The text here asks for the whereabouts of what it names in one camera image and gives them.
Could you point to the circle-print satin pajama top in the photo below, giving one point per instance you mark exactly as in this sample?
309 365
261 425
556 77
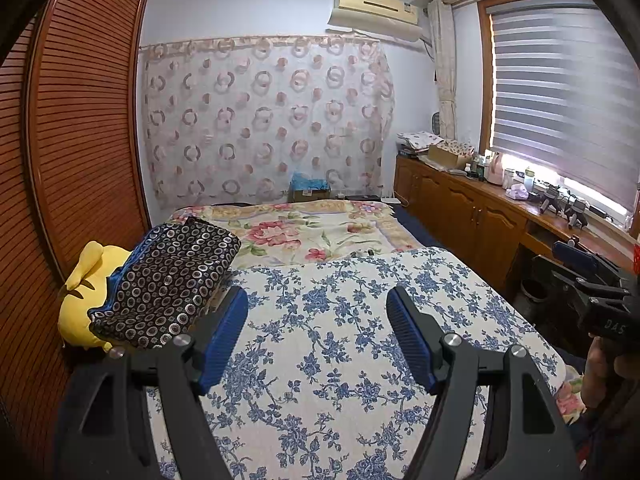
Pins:
170 275

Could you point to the beige tied drape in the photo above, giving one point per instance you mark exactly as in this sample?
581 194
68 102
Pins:
445 70

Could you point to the wooden sideboard cabinet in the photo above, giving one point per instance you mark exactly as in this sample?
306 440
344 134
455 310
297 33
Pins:
465 220

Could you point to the blue cloth bundle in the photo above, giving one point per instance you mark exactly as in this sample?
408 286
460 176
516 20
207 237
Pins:
309 181

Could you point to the pink container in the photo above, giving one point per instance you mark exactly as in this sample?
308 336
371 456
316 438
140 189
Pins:
495 170

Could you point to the small dark fan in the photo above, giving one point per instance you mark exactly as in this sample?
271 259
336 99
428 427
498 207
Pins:
437 124

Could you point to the circle-patterned sheer curtain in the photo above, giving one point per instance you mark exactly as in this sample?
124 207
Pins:
260 120

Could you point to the white cup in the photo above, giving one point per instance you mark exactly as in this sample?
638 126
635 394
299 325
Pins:
508 179

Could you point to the purple tissue pack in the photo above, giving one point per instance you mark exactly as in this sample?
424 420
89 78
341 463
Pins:
517 192

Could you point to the navy bed sheet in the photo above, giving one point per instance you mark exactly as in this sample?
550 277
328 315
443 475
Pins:
417 232

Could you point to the black waste bin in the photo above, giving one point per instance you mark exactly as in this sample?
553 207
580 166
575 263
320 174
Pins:
532 295

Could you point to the folded floral cloth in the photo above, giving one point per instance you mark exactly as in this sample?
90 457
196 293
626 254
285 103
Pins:
420 141

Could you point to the wooden louvered wardrobe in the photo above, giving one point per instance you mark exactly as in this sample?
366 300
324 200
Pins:
80 135

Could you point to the open cardboard box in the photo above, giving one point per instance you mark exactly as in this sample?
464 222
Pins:
447 157

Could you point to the green bottle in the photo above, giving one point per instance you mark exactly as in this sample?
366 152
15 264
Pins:
479 169

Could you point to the cream wall air conditioner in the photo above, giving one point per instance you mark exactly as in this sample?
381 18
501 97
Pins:
370 7

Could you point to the black gadget on stand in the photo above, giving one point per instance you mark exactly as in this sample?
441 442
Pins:
578 212
551 199

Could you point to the striped window blind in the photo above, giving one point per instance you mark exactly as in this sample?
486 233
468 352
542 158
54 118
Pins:
560 95

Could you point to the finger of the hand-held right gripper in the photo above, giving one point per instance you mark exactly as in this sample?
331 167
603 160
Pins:
575 252
570 282

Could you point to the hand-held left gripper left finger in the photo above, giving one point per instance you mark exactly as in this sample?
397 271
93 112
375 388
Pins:
222 342

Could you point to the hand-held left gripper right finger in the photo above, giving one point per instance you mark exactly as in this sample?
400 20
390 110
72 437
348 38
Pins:
412 342

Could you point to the yellow plush toy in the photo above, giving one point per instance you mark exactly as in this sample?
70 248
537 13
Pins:
80 310

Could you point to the person's right hand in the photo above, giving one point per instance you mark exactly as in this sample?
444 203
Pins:
597 375

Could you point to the blue floral quilt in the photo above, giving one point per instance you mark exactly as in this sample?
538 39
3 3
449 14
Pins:
325 320

